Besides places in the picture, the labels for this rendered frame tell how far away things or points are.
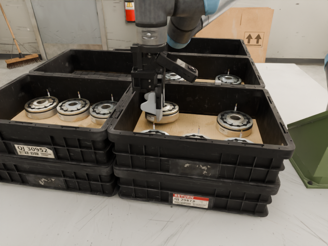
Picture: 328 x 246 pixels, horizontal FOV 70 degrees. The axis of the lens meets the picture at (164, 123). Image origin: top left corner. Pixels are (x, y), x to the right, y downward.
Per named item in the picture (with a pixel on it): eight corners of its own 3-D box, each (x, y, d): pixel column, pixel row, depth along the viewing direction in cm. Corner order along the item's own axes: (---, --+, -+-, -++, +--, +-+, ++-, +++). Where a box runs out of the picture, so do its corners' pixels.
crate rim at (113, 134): (264, 94, 72) (266, 87, 71) (294, 160, 47) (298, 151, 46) (138, 86, 77) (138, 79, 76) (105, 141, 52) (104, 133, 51)
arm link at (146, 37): (168, 22, 58) (165, 29, 51) (168, 41, 60) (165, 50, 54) (138, 21, 59) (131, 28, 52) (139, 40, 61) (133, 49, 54)
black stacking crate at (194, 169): (257, 121, 77) (265, 89, 71) (280, 191, 53) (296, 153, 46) (140, 111, 82) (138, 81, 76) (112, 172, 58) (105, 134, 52)
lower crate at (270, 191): (251, 147, 83) (258, 118, 77) (269, 221, 59) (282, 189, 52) (141, 136, 89) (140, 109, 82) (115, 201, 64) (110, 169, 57)
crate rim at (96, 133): (138, 86, 77) (137, 79, 76) (105, 141, 52) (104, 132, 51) (28, 78, 82) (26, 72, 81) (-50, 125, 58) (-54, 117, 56)
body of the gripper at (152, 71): (137, 82, 68) (134, 39, 61) (167, 83, 67) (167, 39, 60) (132, 93, 61) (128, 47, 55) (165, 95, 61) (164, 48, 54)
